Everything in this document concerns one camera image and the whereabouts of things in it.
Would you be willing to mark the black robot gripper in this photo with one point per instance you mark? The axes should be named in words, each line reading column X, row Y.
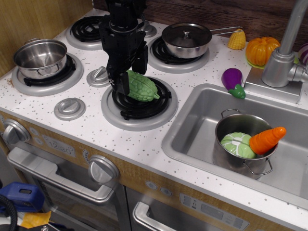
column 123, row 42

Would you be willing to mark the green bumpy toy squash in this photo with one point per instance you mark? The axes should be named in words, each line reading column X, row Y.
column 141, row 88

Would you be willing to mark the lidded steel frying pan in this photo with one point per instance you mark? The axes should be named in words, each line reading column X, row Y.
column 189, row 40

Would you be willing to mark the steel pot on stove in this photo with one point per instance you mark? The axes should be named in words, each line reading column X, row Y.
column 41, row 58

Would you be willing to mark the steel pot in sink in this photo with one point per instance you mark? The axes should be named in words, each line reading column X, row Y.
column 232, row 120

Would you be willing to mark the grey stove knob middle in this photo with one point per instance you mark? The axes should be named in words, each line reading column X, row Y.
column 98, row 78

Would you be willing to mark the grey stove knob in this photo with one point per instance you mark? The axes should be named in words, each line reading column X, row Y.
column 69, row 109
column 98, row 78
column 150, row 30

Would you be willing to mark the back right black burner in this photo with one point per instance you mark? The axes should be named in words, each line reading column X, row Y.
column 161, row 59

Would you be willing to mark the front right black burner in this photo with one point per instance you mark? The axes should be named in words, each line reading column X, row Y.
column 126, row 113

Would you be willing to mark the grey stove knob back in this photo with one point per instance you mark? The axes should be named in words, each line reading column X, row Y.
column 150, row 30

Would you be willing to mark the front left black burner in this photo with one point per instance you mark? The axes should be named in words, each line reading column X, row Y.
column 66, row 79

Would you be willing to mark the grey stove knob front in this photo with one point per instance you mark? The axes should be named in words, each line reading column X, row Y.
column 69, row 109

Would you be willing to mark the grey toy sink basin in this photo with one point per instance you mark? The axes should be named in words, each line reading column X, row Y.
column 191, row 140

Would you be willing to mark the right oven dial knob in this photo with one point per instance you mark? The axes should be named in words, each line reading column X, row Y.
column 101, row 170

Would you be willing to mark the oven dial knob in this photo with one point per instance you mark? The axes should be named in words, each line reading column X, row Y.
column 101, row 170
column 14, row 132

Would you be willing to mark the purple toy eggplant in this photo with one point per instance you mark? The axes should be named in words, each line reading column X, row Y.
column 232, row 81

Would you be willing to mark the yellow toy corn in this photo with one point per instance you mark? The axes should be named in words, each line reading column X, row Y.
column 237, row 40

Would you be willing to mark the green toy cabbage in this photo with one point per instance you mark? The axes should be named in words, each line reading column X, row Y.
column 237, row 143

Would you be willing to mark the orange toy pumpkin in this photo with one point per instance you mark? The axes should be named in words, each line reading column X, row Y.
column 258, row 50

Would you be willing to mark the left oven dial knob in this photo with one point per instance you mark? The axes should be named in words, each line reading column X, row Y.
column 14, row 132

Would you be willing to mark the orange toy carrot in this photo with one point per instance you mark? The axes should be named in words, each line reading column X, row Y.
column 266, row 140

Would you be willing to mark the silver toy faucet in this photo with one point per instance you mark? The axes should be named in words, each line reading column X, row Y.
column 281, row 78

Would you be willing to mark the blue clamp tool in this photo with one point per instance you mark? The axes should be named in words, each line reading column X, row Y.
column 25, row 197

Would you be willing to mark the green plate under pumpkin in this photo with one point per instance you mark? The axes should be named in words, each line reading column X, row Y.
column 296, row 61

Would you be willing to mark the purple toy onion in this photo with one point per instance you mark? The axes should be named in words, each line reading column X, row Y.
column 303, row 53

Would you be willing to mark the yellow cloth scrap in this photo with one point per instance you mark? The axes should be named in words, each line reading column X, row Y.
column 31, row 220

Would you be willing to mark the silver oven door handle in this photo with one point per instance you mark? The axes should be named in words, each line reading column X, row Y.
column 46, row 171

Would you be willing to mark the silver dishwasher door handle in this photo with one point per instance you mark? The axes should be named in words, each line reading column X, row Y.
column 140, row 215

